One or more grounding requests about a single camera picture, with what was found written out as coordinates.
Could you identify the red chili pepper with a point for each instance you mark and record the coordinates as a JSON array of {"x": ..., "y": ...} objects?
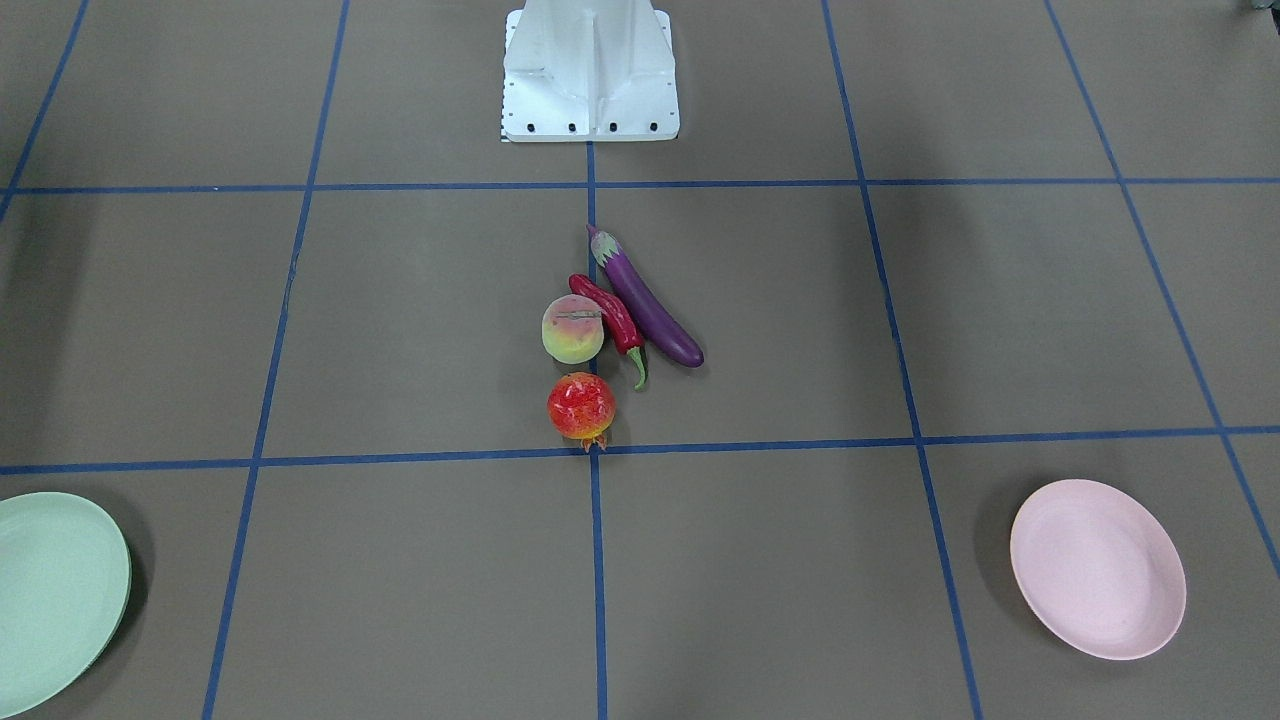
[{"x": 625, "y": 333}]

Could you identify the purple eggplant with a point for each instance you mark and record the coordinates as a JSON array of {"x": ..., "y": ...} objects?
[{"x": 650, "y": 315}]

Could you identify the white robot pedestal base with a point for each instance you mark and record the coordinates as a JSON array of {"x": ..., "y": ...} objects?
[{"x": 589, "y": 71}]

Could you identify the pink plate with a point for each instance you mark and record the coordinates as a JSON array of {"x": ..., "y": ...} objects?
[{"x": 1098, "y": 569}]

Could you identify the yellow pink peach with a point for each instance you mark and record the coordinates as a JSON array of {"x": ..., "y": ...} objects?
[{"x": 572, "y": 329}]

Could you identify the green plate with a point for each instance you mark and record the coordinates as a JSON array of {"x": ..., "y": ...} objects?
[{"x": 66, "y": 576}]

